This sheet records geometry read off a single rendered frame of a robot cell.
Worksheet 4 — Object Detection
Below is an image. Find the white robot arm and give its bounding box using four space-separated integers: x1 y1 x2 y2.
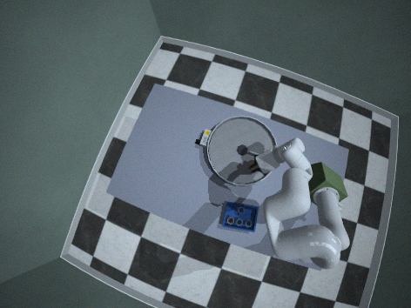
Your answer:
263 137 350 270

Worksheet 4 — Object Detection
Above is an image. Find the blue tray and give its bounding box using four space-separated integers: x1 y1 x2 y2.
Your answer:
222 201 259 232

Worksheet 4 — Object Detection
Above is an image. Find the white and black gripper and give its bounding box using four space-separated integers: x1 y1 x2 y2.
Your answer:
250 149 281 175

